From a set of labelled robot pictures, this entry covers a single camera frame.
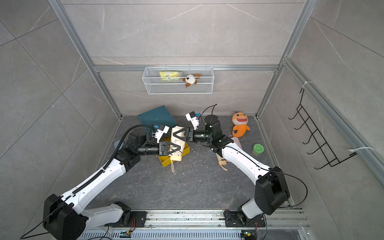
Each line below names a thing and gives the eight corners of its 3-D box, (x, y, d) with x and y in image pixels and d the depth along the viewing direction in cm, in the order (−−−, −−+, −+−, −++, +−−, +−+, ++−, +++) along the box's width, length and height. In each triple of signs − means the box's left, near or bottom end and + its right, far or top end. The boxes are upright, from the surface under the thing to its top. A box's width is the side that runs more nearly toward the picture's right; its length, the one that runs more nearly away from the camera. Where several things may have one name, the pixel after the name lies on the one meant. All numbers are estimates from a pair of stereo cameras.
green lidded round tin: (253, 155, 100) (255, 151, 95) (250, 148, 104) (253, 143, 99) (261, 155, 100) (265, 151, 95) (259, 148, 104) (262, 143, 99)
